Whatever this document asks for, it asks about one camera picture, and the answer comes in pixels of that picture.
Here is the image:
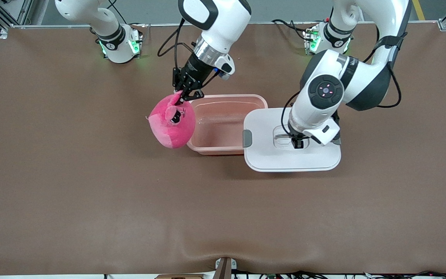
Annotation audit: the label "white box lid grey latches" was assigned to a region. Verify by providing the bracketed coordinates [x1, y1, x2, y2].
[242, 108, 341, 172]

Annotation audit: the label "pink plush toy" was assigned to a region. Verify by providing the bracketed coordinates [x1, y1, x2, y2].
[146, 92, 196, 149]

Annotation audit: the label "pink plastic storage box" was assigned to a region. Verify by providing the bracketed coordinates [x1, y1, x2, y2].
[186, 94, 269, 155]

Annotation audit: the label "large table mat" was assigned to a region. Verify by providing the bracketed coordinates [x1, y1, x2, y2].
[0, 21, 446, 276]

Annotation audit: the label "black base cable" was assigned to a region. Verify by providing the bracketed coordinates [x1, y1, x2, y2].
[271, 19, 326, 35]
[107, 0, 143, 28]

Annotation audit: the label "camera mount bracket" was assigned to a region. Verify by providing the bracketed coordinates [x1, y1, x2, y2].
[214, 257, 237, 279]

